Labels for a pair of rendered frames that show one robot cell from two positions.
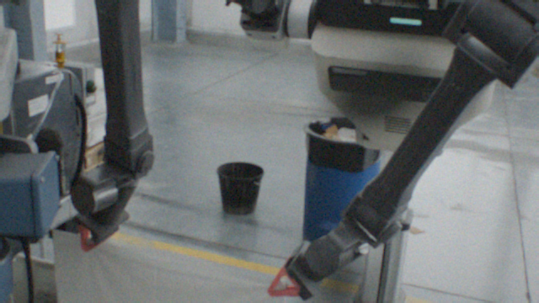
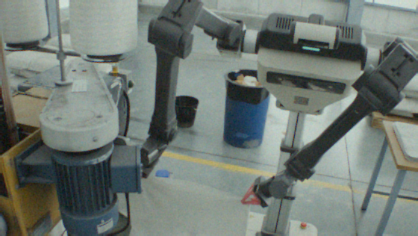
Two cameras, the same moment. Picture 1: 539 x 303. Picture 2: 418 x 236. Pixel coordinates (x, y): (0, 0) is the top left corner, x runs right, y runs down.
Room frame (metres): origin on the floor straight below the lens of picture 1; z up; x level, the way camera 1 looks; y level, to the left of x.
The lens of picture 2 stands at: (-0.04, 0.19, 1.78)
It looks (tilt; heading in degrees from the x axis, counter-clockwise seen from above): 26 degrees down; 354
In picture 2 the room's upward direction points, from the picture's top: 5 degrees clockwise
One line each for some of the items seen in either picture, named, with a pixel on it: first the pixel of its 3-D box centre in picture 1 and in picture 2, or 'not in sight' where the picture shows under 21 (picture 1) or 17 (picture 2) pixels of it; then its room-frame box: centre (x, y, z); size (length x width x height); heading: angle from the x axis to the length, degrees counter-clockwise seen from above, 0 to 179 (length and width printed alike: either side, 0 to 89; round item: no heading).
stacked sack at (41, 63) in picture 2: not in sight; (60, 60); (3.80, 1.52, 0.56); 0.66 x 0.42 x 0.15; 162
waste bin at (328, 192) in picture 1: (341, 183); (246, 109); (3.21, -0.42, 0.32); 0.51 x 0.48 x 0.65; 162
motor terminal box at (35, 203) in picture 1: (24, 200); (127, 172); (0.75, 0.33, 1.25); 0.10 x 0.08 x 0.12; 7
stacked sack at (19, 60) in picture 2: not in sight; (30, 56); (3.91, 1.91, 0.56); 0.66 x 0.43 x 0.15; 160
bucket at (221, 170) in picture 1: (239, 188); (184, 112); (3.50, 0.17, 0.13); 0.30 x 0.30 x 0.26
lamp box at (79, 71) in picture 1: (74, 84); (120, 82); (1.27, 0.42, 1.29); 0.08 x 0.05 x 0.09; 72
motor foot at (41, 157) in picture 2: not in sight; (47, 165); (0.72, 0.52, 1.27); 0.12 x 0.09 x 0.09; 162
